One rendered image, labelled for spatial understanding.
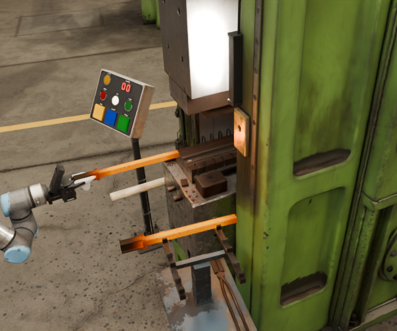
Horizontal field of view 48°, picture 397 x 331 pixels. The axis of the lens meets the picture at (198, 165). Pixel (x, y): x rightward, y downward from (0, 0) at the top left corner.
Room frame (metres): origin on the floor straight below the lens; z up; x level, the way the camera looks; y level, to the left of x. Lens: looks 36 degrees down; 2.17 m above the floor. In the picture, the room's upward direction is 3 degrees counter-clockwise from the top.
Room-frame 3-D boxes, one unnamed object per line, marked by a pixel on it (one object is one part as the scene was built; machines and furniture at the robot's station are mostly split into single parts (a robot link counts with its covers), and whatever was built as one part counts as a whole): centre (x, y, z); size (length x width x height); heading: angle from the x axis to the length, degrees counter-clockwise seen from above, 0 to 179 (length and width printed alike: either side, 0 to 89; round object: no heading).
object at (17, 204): (1.39, 0.73, 1.03); 0.12 x 0.09 x 0.10; 112
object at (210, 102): (1.77, -0.12, 1.32); 0.42 x 0.20 x 0.10; 112
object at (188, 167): (1.77, -0.12, 0.96); 0.42 x 0.20 x 0.09; 112
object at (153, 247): (2.18, 0.36, 0.05); 0.22 x 0.22 x 0.09; 22
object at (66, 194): (1.46, 0.58, 1.03); 0.12 x 0.08 x 0.09; 112
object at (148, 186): (1.98, 0.29, 0.62); 0.44 x 0.05 x 0.05; 112
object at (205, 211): (1.72, -0.15, 0.69); 0.56 x 0.38 x 0.45; 112
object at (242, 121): (1.45, -0.17, 1.27); 0.09 x 0.02 x 0.17; 22
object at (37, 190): (1.42, 0.65, 1.04); 0.10 x 0.05 x 0.09; 22
